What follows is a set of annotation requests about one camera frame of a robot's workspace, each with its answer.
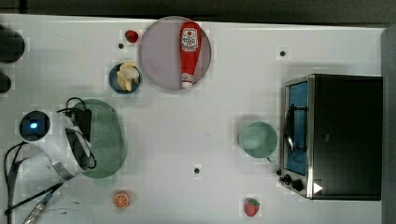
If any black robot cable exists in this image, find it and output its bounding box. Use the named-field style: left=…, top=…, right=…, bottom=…
left=3, top=96, right=97, bottom=224

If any green oval plastic strainer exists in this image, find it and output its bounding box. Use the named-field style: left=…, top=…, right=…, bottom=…
left=74, top=99, right=127, bottom=179

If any black round pot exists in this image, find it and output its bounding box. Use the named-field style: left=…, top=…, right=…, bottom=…
left=0, top=28, right=25, bottom=63

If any dark round container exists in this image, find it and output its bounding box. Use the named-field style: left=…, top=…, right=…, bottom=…
left=0, top=74, right=11, bottom=93

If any small red strawberry toy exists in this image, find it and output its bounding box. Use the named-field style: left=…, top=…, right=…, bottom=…
left=125, top=30, right=139, bottom=43

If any silver black toaster oven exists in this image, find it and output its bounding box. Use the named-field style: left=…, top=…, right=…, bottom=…
left=277, top=74, right=383, bottom=201

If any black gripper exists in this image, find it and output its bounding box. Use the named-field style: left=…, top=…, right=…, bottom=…
left=74, top=109, right=92, bottom=142

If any green plastic cup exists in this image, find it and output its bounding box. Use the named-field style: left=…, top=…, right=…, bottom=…
left=238, top=121, right=277, bottom=163

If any large red strawberry toy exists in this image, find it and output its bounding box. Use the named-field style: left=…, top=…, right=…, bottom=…
left=245, top=199, right=261, bottom=217

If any purple round plate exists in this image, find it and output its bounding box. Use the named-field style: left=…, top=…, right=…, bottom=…
left=137, top=16, right=213, bottom=91

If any blue bowl with chips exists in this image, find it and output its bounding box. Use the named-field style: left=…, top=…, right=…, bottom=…
left=108, top=62, right=142, bottom=94

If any orange slice toy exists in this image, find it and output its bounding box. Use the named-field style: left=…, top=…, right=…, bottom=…
left=113, top=190, right=130, bottom=209

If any red ketchup bottle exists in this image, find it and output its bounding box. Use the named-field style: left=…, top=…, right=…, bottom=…
left=179, top=21, right=202, bottom=89

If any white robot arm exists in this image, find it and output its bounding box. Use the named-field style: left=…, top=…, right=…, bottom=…
left=14, top=110, right=91, bottom=224

